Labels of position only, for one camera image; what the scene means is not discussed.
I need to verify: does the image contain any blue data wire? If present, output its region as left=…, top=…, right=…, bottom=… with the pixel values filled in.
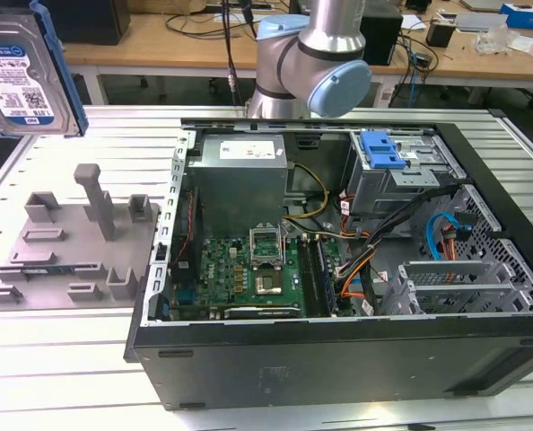
left=421, top=211, right=472, bottom=261

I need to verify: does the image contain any orange power wire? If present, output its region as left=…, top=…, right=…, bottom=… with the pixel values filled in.
left=441, top=226, right=459, bottom=261

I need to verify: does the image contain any hard disk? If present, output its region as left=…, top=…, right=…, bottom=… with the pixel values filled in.
left=0, top=0, right=90, bottom=138

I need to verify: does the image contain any metal socket cover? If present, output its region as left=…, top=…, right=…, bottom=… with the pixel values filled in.
left=248, top=222, right=288, bottom=270

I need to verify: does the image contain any grey power supply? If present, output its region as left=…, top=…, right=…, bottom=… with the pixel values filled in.
left=186, top=134, right=290, bottom=239

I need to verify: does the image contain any CPU socket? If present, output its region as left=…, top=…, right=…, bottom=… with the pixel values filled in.
left=252, top=264, right=287, bottom=297

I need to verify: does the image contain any green motherboard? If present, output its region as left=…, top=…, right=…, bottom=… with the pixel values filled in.
left=170, top=233, right=353, bottom=321

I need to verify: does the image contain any black RAM slot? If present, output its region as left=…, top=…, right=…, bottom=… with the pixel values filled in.
left=297, top=237, right=329, bottom=318

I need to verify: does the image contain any RAM stick with black chips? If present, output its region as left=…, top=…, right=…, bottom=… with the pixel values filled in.
left=314, top=236, right=339, bottom=313

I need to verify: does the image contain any black graphics card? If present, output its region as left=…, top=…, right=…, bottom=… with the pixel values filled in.
left=223, top=306, right=302, bottom=321

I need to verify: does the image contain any grey drive cage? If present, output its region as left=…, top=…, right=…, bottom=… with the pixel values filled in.
left=345, top=129, right=467, bottom=216

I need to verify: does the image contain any blue plastic latch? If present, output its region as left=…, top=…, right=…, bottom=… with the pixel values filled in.
left=359, top=129, right=405, bottom=171

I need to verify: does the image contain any black open PC case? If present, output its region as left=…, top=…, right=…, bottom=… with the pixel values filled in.
left=122, top=109, right=533, bottom=412

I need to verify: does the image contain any grey parts rack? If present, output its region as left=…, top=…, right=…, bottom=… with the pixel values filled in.
left=0, top=163, right=162, bottom=313

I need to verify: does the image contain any long wooden desk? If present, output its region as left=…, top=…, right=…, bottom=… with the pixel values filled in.
left=62, top=11, right=261, bottom=107

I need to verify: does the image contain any small black box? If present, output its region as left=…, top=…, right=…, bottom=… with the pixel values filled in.
left=426, top=20, right=457, bottom=48

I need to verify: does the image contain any cluttered wooden desk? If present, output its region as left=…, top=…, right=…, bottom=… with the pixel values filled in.
left=369, top=0, right=533, bottom=109

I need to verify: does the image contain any large black box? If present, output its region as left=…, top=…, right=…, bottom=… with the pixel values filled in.
left=46, top=0, right=132, bottom=46

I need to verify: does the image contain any grey flat device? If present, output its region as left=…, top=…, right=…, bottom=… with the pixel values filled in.
left=454, top=12, right=510, bottom=32

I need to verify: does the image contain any clear plastic bag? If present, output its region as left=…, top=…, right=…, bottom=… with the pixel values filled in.
left=475, top=24, right=519, bottom=55

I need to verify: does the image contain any blue cardboard box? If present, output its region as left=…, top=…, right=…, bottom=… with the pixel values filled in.
left=499, top=3, right=533, bottom=31

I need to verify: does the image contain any yellow wire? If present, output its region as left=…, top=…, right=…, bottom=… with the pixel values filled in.
left=282, top=163, right=330, bottom=224

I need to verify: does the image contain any orange wire loop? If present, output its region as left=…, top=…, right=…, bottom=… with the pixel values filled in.
left=340, top=268, right=366, bottom=300

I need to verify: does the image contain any black cable bundle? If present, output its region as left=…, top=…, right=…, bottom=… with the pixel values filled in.
left=337, top=181, right=463, bottom=279

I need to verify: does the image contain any black hanging cable with connector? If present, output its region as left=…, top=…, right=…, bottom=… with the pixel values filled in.
left=221, top=0, right=243, bottom=108

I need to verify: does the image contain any black coiled desk cable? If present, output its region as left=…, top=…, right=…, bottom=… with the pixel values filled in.
left=165, top=12, right=225, bottom=38

